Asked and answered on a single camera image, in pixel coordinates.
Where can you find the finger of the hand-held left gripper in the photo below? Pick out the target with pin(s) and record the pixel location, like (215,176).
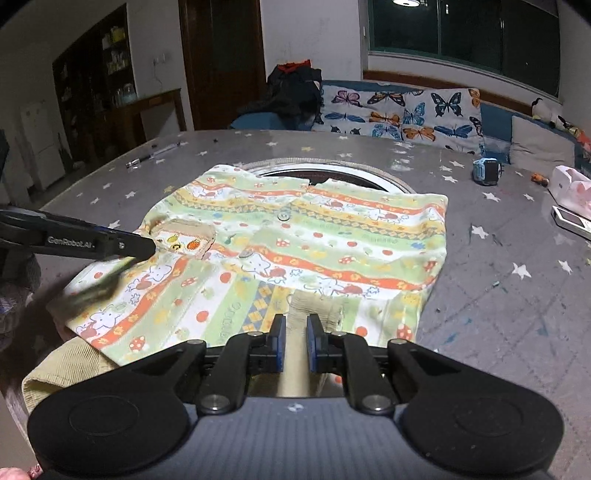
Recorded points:
(106,281)
(101,240)

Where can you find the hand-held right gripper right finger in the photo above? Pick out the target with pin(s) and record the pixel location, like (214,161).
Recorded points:
(315,344)

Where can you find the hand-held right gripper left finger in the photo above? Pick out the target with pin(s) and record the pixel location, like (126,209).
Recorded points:
(278,344)

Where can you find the printed children's shirt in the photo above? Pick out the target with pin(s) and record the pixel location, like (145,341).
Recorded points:
(323,240)

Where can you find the white refrigerator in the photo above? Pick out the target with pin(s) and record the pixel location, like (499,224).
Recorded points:
(41,147)

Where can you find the black pen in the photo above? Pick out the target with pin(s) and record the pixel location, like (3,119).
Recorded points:
(152,155)

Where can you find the wooden side table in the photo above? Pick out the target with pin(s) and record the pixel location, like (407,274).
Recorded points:
(152,115)

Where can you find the dark wooden shelf cabinet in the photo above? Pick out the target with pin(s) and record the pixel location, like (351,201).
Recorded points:
(92,78)

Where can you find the round white table inset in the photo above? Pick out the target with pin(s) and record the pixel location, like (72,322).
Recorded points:
(341,171)

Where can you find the grey star print tablecloth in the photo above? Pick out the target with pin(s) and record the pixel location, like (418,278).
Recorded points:
(498,300)

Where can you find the dark wooden door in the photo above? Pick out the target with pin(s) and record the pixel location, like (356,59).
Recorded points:
(221,64)

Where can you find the butterfly print pillow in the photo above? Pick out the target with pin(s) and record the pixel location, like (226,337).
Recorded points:
(355,108)
(443,120)

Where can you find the blue smart watch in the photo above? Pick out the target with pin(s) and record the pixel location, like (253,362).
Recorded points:
(487,171)

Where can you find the small orange toy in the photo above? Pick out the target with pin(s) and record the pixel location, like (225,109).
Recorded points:
(539,178)

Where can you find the white handheld device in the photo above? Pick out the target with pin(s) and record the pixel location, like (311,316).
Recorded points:
(575,221)

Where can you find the open pink tissue pack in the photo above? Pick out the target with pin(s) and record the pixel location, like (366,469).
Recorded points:
(572,187)

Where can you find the grey pillow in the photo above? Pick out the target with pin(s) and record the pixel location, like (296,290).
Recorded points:
(540,143)

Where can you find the black and white plush dog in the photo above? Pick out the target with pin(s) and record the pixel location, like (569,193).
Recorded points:
(545,110)

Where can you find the pink plush toy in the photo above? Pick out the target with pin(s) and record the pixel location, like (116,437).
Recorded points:
(584,138)

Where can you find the green framed window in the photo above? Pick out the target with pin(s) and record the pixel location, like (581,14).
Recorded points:
(461,32)

